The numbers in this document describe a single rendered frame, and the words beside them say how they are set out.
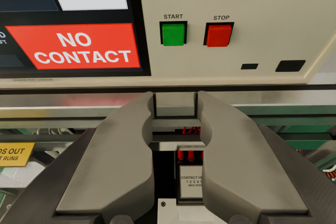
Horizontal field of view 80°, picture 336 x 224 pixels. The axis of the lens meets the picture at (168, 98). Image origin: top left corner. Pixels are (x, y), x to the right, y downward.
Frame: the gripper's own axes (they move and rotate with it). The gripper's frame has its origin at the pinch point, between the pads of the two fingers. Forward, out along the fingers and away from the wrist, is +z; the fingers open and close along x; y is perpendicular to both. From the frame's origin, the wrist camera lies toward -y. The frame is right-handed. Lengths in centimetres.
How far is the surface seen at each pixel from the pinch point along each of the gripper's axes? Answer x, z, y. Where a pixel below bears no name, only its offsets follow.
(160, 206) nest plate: -3.3, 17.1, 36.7
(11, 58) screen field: -15.6, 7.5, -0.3
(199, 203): 4.2, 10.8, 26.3
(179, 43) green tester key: 0.5, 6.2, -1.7
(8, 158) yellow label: -19.0, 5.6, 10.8
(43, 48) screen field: -11.9, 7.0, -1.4
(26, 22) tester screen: -11.9, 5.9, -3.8
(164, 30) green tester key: -0.7, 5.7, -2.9
